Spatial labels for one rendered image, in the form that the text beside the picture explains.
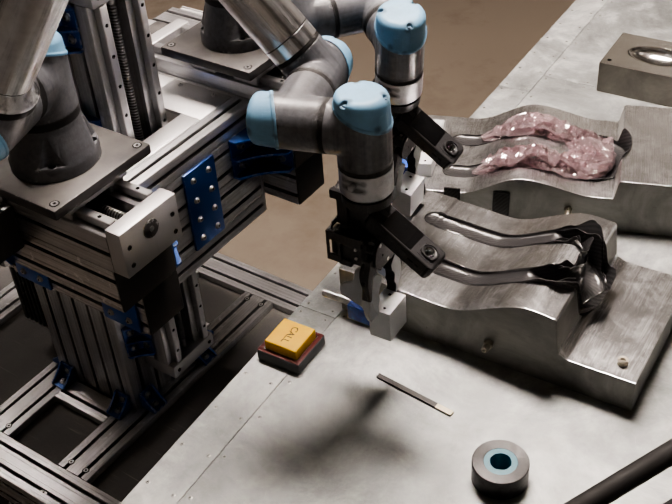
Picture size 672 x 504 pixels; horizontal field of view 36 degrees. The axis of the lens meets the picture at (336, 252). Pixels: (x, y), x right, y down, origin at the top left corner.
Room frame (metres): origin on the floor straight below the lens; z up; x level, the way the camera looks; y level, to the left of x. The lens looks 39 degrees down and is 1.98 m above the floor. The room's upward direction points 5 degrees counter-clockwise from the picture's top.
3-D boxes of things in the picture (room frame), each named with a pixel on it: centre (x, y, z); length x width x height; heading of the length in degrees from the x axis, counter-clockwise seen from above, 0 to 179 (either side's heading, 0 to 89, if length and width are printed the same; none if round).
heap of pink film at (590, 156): (1.62, -0.41, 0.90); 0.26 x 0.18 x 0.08; 73
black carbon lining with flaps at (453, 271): (1.30, -0.28, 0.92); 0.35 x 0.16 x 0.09; 56
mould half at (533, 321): (1.28, -0.28, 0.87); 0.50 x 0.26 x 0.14; 56
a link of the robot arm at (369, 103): (1.17, -0.05, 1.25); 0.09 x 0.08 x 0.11; 70
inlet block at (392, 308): (1.18, -0.03, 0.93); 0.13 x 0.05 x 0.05; 56
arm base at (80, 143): (1.49, 0.45, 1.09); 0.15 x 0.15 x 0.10
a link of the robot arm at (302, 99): (1.21, 0.04, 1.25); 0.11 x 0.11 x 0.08; 70
